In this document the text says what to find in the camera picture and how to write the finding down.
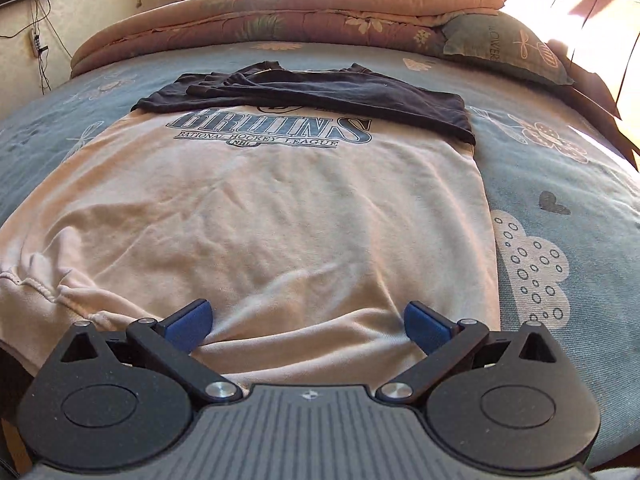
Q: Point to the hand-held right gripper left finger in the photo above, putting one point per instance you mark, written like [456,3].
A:
[192,321]

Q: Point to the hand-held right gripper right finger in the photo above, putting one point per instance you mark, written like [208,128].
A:
[425,324]

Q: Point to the cream and black printed sweatshirt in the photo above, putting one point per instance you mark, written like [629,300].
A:
[275,220]

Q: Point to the blue-green printed pillow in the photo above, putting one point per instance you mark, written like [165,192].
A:
[505,45]

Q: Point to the pink floral quilt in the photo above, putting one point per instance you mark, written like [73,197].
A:
[275,15]

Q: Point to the white power strip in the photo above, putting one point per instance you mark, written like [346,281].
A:
[37,42]

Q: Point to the wooden headboard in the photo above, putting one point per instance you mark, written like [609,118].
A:
[605,50]

